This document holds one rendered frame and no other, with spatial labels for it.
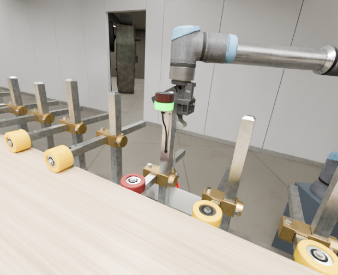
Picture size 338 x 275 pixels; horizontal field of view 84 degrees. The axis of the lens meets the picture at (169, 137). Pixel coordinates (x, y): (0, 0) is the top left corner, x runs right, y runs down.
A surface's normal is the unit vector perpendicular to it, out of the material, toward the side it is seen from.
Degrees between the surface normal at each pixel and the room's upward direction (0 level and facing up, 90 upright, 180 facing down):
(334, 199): 90
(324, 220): 90
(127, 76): 92
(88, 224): 0
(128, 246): 0
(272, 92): 90
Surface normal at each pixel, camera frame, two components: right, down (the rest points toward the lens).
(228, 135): -0.47, 0.29
